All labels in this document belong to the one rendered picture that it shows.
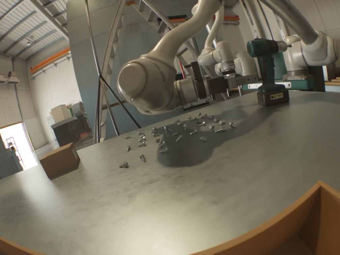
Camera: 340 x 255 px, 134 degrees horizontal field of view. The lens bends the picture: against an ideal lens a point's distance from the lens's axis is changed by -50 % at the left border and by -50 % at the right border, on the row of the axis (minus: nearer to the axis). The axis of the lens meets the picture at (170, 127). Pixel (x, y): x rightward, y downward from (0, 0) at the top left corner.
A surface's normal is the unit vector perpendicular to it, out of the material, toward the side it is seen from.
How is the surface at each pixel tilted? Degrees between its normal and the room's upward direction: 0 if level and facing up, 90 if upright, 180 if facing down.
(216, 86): 90
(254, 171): 0
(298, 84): 90
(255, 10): 90
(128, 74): 82
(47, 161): 90
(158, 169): 0
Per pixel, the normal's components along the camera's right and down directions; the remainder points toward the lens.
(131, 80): -0.29, 0.17
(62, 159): 0.47, 0.10
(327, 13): -0.94, 0.31
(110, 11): 0.21, 0.19
